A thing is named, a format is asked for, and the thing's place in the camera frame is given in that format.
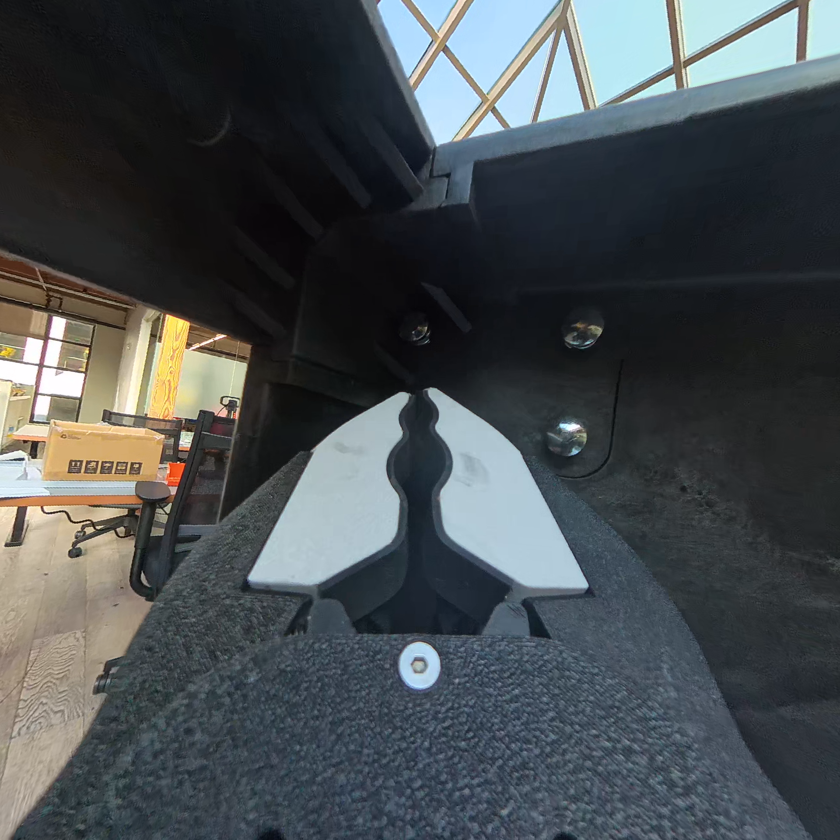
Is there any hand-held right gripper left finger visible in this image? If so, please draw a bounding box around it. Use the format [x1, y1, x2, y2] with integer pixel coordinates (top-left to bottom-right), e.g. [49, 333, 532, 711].
[247, 392, 416, 595]

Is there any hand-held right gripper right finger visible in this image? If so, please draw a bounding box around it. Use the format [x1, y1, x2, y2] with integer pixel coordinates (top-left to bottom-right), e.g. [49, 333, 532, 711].
[420, 387, 589, 601]

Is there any black plastic box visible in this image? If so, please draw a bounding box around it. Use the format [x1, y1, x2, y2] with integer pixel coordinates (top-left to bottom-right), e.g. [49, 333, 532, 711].
[220, 56, 840, 840]

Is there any grey desk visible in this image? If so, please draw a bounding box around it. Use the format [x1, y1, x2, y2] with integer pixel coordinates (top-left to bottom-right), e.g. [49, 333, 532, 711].
[0, 478, 178, 547]

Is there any black office chair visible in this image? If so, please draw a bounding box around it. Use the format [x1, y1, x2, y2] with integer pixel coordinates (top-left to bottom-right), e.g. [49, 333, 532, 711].
[69, 410, 185, 560]
[129, 410, 247, 601]

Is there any wooden pillar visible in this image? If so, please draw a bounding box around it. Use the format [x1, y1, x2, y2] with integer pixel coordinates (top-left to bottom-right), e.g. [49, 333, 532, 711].
[150, 315, 191, 421]

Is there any brown cardboard box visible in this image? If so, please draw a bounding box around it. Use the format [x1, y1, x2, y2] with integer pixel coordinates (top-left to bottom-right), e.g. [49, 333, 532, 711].
[41, 420, 165, 483]

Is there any black framed window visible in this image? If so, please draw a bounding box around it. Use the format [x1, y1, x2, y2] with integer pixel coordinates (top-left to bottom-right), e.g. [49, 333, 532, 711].
[0, 311, 96, 424]

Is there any white paper stack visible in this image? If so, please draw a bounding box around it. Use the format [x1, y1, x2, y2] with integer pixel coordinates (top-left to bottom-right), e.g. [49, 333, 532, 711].
[0, 449, 50, 497]

